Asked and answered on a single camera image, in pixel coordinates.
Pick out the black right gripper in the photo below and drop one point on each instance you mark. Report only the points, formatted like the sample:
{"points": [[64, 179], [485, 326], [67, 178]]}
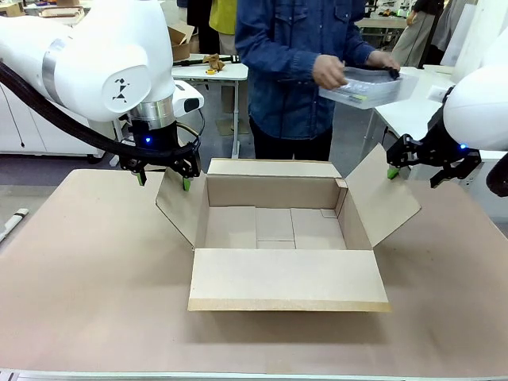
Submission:
{"points": [[434, 148]]}

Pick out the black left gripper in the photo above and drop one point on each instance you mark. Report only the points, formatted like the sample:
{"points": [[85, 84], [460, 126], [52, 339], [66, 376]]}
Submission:
{"points": [[155, 139]]}

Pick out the clear plastic gift set package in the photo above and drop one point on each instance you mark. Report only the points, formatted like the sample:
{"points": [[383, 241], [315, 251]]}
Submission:
{"points": [[369, 93]]}

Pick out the brown cardboard shipping box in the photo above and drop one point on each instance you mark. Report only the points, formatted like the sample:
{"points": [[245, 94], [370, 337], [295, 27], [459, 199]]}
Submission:
{"points": [[285, 278]]}

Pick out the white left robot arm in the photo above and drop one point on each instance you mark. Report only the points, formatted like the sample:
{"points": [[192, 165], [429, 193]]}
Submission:
{"points": [[99, 51]]}

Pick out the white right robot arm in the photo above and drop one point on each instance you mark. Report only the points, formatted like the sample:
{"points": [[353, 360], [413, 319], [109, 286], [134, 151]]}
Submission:
{"points": [[476, 107]]}

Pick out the person left forearm denim sleeve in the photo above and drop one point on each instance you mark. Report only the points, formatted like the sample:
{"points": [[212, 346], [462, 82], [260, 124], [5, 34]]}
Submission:
{"points": [[359, 53]]}

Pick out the person right forearm denim sleeve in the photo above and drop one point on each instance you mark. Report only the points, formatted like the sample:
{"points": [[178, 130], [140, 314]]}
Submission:
{"points": [[278, 67]]}

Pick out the open cardboard box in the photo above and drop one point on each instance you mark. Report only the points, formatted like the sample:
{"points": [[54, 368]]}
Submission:
{"points": [[180, 47]]}

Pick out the small closed cardboard box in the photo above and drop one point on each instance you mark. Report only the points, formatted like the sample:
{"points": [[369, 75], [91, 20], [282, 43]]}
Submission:
{"points": [[10, 10]]}

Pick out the person left hand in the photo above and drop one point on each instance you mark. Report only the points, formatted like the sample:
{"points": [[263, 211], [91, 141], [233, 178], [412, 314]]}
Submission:
{"points": [[383, 60]]}

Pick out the person right hand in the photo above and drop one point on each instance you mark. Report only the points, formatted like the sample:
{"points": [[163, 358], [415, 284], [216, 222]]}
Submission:
{"points": [[329, 73]]}

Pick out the white side table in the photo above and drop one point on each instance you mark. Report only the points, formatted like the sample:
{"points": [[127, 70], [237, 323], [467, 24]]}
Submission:
{"points": [[412, 117]]}

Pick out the white paper card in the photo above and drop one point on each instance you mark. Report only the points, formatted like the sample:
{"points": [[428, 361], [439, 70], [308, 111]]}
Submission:
{"points": [[438, 93]]}

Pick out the long black rod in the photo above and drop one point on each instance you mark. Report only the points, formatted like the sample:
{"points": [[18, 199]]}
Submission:
{"points": [[190, 61]]}

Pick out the crumpled brown paper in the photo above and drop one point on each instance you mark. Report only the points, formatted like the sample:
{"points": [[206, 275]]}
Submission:
{"points": [[214, 61]]}

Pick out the bystander in beige skirt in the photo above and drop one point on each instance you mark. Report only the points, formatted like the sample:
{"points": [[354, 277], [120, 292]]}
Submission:
{"points": [[414, 39]]}

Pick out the white background table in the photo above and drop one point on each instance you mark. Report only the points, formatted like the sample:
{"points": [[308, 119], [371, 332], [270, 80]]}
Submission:
{"points": [[234, 71]]}

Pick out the white leaning panel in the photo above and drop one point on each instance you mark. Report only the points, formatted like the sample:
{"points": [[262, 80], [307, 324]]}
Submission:
{"points": [[464, 31]]}

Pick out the white cabinet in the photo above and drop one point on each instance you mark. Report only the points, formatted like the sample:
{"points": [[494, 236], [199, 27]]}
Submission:
{"points": [[24, 127]]}

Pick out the bystander in black clothes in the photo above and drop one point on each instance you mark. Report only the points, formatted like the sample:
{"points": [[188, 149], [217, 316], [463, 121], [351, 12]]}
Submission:
{"points": [[202, 24]]}

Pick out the white stick with black band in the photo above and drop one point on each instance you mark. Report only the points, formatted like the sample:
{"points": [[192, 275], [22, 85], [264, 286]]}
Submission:
{"points": [[14, 220]]}

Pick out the person torso in denim shirt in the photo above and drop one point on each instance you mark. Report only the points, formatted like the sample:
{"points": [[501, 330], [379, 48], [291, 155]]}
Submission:
{"points": [[285, 59]]}

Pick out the bystander in yellow top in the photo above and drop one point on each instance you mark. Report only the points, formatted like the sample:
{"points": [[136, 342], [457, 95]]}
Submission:
{"points": [[222, 16]]}

